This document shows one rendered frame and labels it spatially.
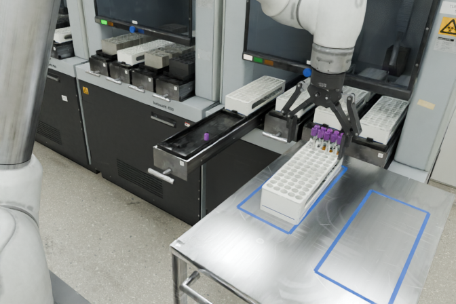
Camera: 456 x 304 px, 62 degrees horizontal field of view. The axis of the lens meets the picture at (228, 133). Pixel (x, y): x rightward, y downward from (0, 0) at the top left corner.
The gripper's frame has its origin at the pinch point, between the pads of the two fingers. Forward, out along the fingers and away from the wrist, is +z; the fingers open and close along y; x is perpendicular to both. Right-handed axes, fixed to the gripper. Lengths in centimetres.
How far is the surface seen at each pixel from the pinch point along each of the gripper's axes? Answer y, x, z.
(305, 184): 2.7, -10.9, 4.7
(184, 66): -76, 39, 6
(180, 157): -35.9, -10.7, 12.2
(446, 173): 34, 150, 76
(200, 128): -42.6, 7.7, 12.6
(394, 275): 26.5, -19.6, 10.9
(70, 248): -108, -10, 93
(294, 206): 3.6, -18.3, 6.1
